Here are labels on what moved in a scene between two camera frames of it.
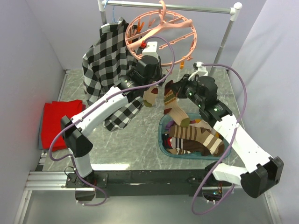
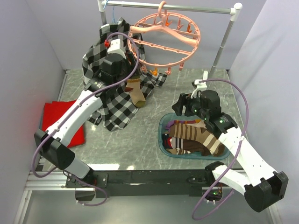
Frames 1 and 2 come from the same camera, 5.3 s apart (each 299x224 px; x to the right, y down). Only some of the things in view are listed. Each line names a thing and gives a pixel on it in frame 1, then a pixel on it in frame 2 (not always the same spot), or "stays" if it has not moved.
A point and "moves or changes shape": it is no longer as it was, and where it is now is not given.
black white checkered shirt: (109, 54) stays
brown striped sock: (206, 136) stays
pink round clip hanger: (176, 37) moves or changes shape
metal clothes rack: (234, 10) stays
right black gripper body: (188, 87) -> (191, 104)
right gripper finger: (177, 88) -> (178, 107)
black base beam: (143, 183) stays
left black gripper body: (158, 75) -> (127, 69)
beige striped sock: (150, 95) moves or changes shape
